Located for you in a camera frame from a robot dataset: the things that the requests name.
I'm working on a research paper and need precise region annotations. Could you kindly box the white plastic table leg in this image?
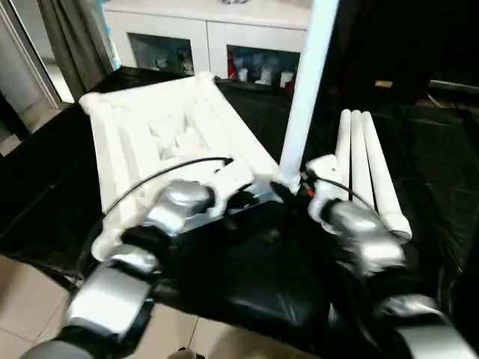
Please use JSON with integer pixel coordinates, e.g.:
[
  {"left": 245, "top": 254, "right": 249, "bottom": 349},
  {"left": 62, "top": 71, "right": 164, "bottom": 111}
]
[
  {"left": 361, "top": 110, "right": 413, "bottom": 241},
  {"left": 335, "top": 108, "right": 353, "bottom": 168},
  {"left": 278, "top": 0, "right": 340, "bottom": 196},
  {"left": 350, "top": 109, "right": 376, "bottom": 215}
]

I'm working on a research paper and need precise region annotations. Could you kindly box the white plastic table top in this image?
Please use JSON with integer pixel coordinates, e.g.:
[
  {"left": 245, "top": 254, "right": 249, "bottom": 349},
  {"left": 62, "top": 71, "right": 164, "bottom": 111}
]
[{"left": 79, "top": 71, "right": 286, "bottom": 263}]

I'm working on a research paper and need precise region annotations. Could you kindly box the black plastic sheet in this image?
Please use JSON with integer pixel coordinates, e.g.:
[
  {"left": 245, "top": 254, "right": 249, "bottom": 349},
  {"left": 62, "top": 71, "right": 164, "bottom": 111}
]
[{"left": 0, "top": 65, "right": 479, "bottom": 359}]

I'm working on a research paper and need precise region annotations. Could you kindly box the white glass-door cabinet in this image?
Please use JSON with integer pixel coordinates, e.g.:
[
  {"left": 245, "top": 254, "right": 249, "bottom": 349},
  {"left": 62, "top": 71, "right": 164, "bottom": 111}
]
[{"left": 103, "top": 0, "right": 312, "bottom": 90}]

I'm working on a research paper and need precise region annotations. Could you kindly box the black backdrop cloth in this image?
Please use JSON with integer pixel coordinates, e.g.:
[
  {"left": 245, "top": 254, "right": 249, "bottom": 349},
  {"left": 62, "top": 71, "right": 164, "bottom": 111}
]
[{"left": 310, "top": 0, "right": 479, "bottom": 106}]

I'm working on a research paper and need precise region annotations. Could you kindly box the light blue strip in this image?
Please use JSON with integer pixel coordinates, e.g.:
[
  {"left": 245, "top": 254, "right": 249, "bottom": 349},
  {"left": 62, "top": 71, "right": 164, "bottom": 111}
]
[{"left": 104, "top": 22, "right": 120, "bottom": 70}]

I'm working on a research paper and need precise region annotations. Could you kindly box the grey curtain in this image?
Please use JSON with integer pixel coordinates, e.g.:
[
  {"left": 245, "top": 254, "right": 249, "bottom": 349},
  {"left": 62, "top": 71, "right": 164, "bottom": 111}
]
[{"left": 37, "top": 0, "right": 114, "bottom": 100}]

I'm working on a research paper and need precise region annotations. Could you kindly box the black furniture piece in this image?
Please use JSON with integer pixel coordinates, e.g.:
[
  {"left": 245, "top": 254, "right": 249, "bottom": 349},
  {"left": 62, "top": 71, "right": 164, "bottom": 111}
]
[{"left": 0, "top": 91, "right": 28, "bottom": 140}]

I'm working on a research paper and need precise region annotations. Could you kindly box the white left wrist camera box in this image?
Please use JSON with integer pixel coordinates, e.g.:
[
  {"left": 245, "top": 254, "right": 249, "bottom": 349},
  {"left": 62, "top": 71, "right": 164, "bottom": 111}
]
[{"left": 207, "top": 164, "right": 260, "bottom": 218}]

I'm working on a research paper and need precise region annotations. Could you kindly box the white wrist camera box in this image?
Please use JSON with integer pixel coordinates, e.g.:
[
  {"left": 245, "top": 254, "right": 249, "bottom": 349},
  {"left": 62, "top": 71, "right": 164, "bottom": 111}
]
[
  {"left": 207, "top": 164, "right": 260, "bottom": 218},
  {"left": 305, "top": 153, "right": 341, "bottom": 225}
]

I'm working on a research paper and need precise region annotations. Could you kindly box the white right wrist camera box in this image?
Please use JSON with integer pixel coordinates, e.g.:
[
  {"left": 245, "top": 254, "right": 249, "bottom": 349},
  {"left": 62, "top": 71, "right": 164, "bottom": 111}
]
[{"left": 305, "top": 153, "right": 341, "bottom": 225}]

